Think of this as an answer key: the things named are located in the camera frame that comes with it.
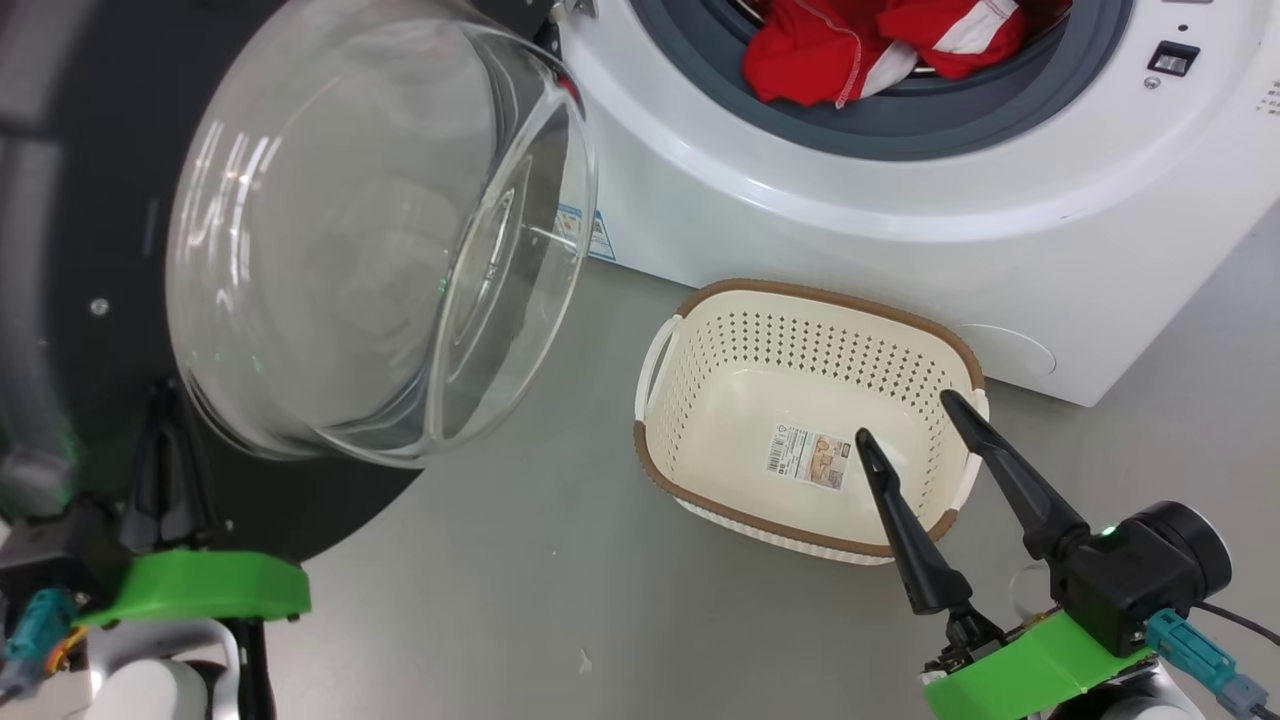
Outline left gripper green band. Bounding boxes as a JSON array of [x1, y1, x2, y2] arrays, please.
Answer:
[[75, 385, 311, 629]]

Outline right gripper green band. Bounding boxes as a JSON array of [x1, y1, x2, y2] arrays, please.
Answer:
[[855, 390, 1156, 720]]

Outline round glass washing machine door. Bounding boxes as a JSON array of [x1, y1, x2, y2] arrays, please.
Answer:
[[0, 0, 601, 566]]

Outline red and white jersey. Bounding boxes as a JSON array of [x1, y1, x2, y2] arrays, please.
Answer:
[[858, 0, 1033, 99]]

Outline white product label sticker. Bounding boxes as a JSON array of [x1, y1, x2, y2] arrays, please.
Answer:
[[765, 423, 852, 491]]

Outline cream perforated laundry basket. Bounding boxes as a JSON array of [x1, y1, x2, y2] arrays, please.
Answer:
[[633, 278, 991, 566]]

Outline white front-load washing machine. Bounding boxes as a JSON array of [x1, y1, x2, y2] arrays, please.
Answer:
[[555, 0, 1280, 408]]

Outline round drain filter cover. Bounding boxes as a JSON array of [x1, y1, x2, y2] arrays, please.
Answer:
[[955, 322, 1058, 379]]

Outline blue energy label sticker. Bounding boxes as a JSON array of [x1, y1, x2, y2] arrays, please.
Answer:
[[555, 203, 617, 263]]

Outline teal connector cable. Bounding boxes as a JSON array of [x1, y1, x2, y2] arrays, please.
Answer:
[[0, 588, 79, 703], [1145, 608, 1280, 720]]

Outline thin black cable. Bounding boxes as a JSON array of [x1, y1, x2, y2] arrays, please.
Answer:
[[1195, 598, 1280, 647]]

